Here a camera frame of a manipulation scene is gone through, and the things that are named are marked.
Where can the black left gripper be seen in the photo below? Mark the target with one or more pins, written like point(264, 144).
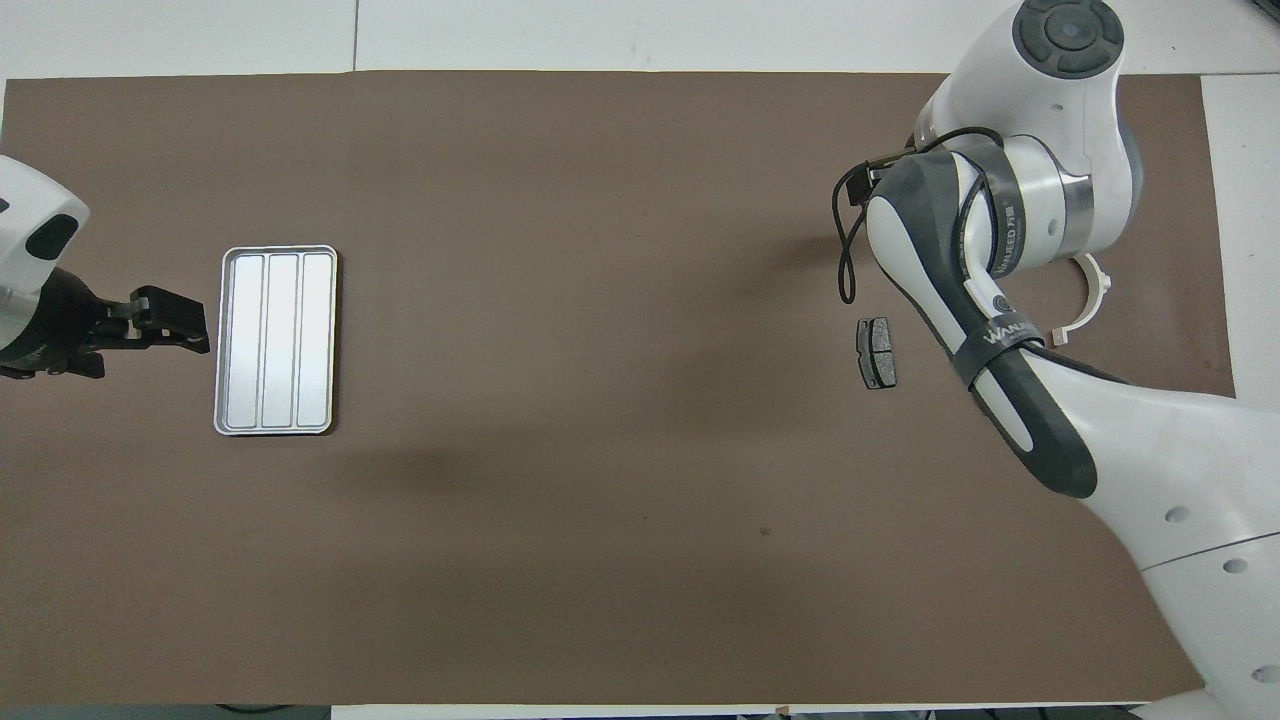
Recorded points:
point(75, 335)

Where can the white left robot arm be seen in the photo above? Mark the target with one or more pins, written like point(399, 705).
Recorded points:
point(25, 200)

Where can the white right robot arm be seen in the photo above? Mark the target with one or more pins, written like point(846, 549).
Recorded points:
point(1150, 450)

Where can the silver metal tray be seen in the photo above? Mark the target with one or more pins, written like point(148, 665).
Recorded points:
point(280, 340)

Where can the brown table mat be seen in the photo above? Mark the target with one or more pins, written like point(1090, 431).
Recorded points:
point(600, 500)

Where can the dark rectangular brake pad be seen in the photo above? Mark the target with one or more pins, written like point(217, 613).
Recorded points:
point(880, 340)

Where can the white semicircular plastic bracket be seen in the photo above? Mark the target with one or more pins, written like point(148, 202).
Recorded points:
point(1103, 285)

